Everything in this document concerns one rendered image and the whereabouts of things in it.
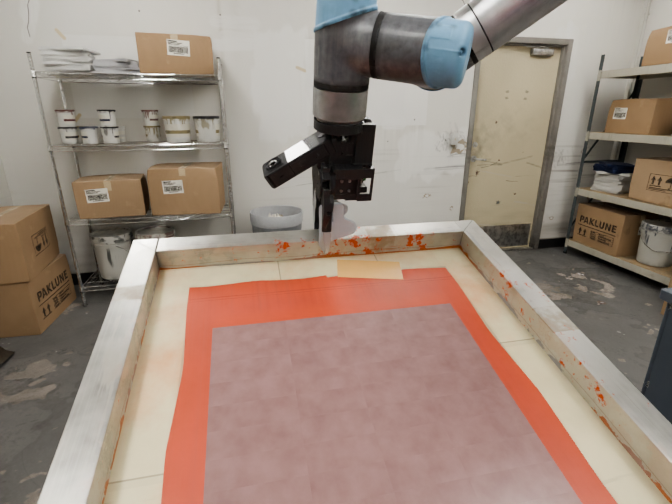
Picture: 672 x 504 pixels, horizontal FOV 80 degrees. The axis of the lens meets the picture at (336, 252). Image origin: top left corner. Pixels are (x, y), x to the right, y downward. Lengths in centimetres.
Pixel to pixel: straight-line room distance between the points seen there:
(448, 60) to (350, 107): 13
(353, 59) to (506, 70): 409
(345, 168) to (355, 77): 12
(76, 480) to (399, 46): 53
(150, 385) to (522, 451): 40
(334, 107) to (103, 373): 41
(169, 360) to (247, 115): 333
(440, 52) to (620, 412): 43
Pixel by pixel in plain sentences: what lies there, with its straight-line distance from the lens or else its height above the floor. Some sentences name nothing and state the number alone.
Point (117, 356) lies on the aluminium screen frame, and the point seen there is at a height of 121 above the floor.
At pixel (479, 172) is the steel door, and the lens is 454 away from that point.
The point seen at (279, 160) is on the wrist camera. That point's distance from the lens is 60.
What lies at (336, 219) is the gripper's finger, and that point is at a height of 130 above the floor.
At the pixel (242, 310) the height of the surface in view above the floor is 120.
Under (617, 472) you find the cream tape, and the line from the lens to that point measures 53.
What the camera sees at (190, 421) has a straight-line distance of 48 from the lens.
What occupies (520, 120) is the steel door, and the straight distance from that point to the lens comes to 472.
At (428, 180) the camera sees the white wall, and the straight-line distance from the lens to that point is 421.
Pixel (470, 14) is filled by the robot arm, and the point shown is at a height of 159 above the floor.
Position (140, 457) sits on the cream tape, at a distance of 47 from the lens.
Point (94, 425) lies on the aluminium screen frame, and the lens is 46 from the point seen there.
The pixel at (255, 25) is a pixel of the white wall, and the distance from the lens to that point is 382.
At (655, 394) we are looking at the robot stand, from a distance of 88.
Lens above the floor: 146
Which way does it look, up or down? 19 degrees down
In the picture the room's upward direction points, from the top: straight up
